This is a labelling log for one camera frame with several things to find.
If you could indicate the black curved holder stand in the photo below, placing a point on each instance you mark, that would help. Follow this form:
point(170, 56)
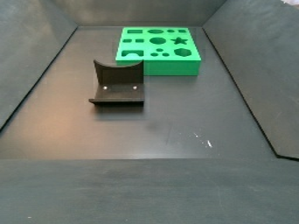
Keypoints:
point(121, 84)

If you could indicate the green shape sorter block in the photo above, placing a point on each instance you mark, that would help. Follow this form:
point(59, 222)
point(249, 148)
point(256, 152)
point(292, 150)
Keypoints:
point(166, 49)

